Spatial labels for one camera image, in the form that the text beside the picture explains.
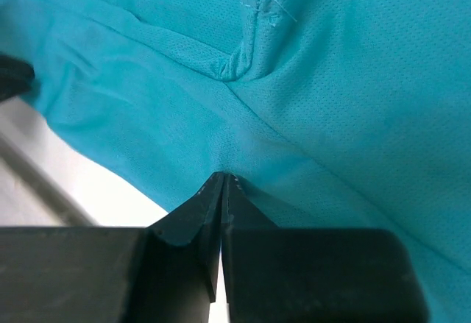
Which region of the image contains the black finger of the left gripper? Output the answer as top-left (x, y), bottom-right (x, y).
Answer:
top-left (0, 54), bottom-right (35, 101)

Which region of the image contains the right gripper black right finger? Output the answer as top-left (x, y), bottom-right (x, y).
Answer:
top-left (222, 175), bottom-right (430, 322)

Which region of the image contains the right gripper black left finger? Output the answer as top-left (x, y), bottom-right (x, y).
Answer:
top-left (1, 172), bottom-right (224, 322)

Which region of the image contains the teal t shirt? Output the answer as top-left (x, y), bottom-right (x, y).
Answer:
top-left (1, 0), bottom-right (470, 322)

